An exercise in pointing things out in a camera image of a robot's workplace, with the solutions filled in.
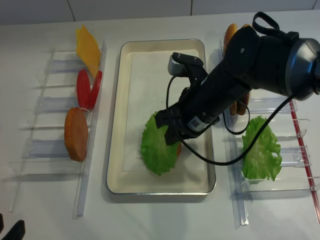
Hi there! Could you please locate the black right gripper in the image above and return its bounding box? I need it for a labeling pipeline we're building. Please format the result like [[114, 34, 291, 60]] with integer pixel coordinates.
[[154, 86, 222, 145]]

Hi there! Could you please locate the green lettuce leaf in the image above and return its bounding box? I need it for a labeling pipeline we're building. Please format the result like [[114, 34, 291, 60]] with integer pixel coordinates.
[[140, 112, 182, 176], [242, 115, 282, 181]]

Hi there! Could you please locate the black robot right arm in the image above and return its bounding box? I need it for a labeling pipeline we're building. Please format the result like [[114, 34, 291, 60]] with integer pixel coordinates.
[[164, 26, 320, 145]]

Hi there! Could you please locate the brown meat patty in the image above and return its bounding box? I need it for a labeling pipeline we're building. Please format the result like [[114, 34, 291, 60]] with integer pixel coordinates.
[[229, 92, 250, 116]]

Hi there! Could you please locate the red tomato slice right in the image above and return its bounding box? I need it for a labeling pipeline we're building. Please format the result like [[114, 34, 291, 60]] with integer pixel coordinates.
[[88, 70, 103, 110]]

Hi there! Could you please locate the red tomato slice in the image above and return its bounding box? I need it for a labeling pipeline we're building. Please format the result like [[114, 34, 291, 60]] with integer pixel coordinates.
[[76, 69, 91, 109], [88, 70, 103, 110]]

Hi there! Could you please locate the red tomato slice left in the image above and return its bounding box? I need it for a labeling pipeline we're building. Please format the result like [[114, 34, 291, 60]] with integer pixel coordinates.
[[76, 69, 91, 109]]

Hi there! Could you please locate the green lettuce leaf in rack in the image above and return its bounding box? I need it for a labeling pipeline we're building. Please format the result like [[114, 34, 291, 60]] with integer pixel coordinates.
[[242, 115, 282, 181]]

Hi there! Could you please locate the yellow cheese slice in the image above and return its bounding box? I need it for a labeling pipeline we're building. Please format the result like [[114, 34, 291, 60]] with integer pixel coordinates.
[[76, 24, 101, 78]]

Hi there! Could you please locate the cream metal tray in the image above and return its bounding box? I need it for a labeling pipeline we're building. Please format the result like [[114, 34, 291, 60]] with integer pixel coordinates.
[[106, 39, 216, 196]]

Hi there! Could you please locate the orange bun bottom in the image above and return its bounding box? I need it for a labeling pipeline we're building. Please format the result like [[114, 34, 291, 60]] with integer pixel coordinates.
[[64, 107, 89, 162]]

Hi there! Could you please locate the clear acrylic right rack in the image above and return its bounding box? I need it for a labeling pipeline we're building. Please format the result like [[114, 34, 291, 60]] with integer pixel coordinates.
[[221, 90, 320, 227]]

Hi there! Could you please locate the clear acrylic rack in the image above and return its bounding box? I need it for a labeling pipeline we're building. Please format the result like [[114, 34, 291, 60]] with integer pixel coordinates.
[[8, 43, 99, 219], [221, 90, 320, 227]]

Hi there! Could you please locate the sesame bun half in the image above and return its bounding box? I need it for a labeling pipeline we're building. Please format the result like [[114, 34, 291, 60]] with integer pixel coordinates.
[[223, 23, 238, 57]]

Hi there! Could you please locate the clear acrylic left rack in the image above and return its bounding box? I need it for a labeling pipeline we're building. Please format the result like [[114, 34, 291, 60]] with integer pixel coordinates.
[[8, 43, 99, 219]]

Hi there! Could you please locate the golden bun half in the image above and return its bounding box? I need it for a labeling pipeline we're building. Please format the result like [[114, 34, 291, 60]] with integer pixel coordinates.
[[241, 23, 252, 28]]

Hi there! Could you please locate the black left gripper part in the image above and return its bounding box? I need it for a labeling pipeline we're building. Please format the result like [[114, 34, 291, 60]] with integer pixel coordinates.
[[2, 220, 26, 240]]

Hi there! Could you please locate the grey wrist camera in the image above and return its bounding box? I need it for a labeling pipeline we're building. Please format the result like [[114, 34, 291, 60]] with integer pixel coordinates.
[[167, 55, 186, 77]]

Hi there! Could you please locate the black camera cable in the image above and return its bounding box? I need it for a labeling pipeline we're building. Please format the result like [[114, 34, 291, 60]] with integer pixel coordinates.
[[165, 11, 303, 166]]

